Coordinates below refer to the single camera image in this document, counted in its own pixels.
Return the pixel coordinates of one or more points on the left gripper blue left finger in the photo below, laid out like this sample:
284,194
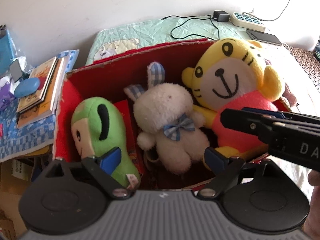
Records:
110,160

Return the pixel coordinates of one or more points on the white power strip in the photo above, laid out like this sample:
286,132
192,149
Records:
245,21

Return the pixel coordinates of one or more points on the black power adapter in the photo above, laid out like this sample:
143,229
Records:
221,16

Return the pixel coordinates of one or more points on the yellow tiger plush toy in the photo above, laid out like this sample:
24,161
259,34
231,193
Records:
233,74

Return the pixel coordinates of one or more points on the white bunny plush toy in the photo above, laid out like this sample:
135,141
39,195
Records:
164,112

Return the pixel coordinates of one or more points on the green plush toy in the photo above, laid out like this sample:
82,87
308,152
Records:
97,126

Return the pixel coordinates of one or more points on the cardboard box under table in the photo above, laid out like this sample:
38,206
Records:
16,177

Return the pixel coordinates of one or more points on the red cardboard box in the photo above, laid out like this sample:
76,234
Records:
108,79

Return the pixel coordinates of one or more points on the green cartoon bed sheet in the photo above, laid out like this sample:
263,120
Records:
109,42

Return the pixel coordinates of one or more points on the blue oval case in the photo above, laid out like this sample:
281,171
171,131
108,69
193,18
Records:
27,87

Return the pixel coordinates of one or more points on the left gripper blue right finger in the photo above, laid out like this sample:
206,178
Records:
215,161

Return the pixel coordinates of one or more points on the patterned dark mattress cover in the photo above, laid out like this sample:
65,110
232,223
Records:
308,62

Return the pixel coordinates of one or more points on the person's right hand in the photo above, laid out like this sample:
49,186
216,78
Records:
312,224

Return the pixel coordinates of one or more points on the stack of books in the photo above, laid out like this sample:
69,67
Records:
41,89

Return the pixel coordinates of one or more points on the blue checkered cloth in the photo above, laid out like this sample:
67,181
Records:
33,130

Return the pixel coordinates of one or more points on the blue packet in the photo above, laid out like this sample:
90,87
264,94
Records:
7,49

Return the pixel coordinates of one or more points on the black smartphone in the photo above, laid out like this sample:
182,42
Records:
263,37

